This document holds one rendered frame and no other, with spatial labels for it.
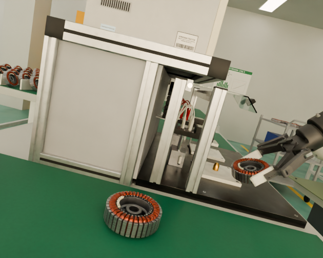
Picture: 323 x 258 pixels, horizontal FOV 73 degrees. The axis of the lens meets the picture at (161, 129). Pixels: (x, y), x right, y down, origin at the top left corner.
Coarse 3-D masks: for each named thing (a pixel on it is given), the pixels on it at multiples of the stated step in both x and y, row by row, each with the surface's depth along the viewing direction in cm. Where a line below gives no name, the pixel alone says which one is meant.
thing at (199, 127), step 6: (180, 126) 79; (198, 126) 73; (174, 132) 73; (180, 132) 73; (186, 132) 73; (192, 132) 73; (198, 132) 73; (180, 138) 74; (198, 138) 73; (180, 144) 74; (216, 144) 73
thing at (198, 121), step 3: (192, 117) 96; (195, 117) 99; (177, 120) 96; (180, 120) 96; (189, 120) 101; (195, 120) 96; (198, 120) 96; (201, 120) 96; (180, 123) 97; (186, 123) 96; (195, 123) 96; (198, 123) 96; (201, 123) 96
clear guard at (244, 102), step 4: (196, 84) 93; (200, 84) 93; (204, 88) 114; (208, 88) 99; (212, 88) 93; (228, 92) 93; (236, 96) 110; (240, 96) 100; (244, 96) 93; (236, 100) 115; (240, 100) 107; (244, 100) 101; (248, 100) 94; (240, 104) 112; (244, 104) 105; (248, 104) 98; (252, 104) 93; (240, 108) 116; (244, 108) 109; (248, 108) 101; (252, 108) 95; (256, 112) 94
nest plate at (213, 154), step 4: (192, 144) 107; (192, 148) 99; (192, 152) 94; (212, 152) 102; (216, 152) 104; (208, 156) 94; (212, 156) 95; (216, 156) 97; (220, 156) 98; (220, 160) 94; (224, 160) 94
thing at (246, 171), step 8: (240, 160) 70; (248, 160) 70; (256, 160) 69; (232, 168) 67; (240, 168) 65; (248, 168) 68; (256, 168) 68; (264, 168) 64; (240, 176) 64; (248, 176) 62
